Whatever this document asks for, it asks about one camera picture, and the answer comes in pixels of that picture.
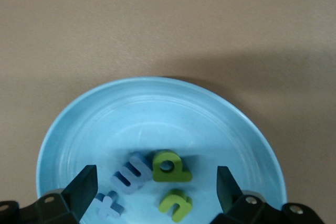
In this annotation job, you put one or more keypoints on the green lowercase letter with hole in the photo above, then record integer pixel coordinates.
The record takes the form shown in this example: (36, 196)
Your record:
(178, 178)

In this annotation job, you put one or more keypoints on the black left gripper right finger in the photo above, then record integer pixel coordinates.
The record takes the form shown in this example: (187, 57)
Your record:
(228, 192)

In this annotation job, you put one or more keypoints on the blue lowercase letter t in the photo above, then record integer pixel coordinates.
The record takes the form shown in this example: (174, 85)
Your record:
(107, 204)

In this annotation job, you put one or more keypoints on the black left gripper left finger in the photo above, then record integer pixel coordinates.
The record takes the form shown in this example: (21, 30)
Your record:
(81, 190)

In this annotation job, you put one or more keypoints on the blue lowercase letter m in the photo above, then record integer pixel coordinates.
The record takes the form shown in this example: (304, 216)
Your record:
(139, 182)

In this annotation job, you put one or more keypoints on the green lowercase letter n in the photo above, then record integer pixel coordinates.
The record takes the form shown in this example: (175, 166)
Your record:
(170, 199)

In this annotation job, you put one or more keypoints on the blue plate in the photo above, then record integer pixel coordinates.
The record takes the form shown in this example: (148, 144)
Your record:
(157, 119)

